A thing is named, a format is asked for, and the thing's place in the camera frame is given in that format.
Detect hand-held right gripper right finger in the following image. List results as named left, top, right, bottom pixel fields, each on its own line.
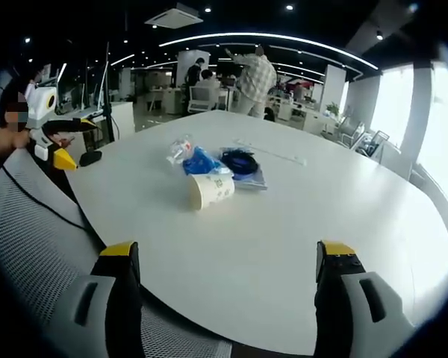
left=313, top=239, right=416, bottom=358

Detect clear plastic bag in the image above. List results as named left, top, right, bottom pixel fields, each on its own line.
left=166, top=135, right=196, bottom=166

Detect white paper cup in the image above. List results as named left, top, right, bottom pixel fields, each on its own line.
left=187, top=172, right=236, bottom=212

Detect white office chair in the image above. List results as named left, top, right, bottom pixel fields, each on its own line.
left=187, top=84, right=220, bottom=113

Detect black case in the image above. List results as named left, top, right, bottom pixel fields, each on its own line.
left=78, top=149, right=103, bottom=166

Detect black cable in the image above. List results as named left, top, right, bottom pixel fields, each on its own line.
left=0, top=159, right=90, bottom=230

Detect dark blue cable packet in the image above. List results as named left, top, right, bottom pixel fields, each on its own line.
left=219, top=146, right=261, bottom=176

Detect blue plastic bag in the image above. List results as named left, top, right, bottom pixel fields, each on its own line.
left=182, top=145, right=233, bottom=178

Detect blue grey booklet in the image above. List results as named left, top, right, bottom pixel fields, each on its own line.
left=231, top=163, right=269, bottom=192

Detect curved ceiling light strip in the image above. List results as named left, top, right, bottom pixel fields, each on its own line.
left=158, top=32, right=380, bottom=72

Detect white cabinet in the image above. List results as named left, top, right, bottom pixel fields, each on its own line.
left=110, top=100, right=136, bottom=142

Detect white table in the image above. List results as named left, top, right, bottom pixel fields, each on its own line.
left=64, top=109, right=448, bottom=356

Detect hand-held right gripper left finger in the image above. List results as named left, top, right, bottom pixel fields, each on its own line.
left=64, top=241, right=142, bottom=358

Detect grey mesh office chair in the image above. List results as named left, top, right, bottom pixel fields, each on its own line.
left=0, top=148, right=233, bottom=358

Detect black pole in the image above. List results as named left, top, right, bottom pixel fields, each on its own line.
left=103, top=42, right=116, bottom=143

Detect ceiling air conditioner vent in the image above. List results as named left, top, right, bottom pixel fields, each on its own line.
left=144, top=2, right=205, bottom=30

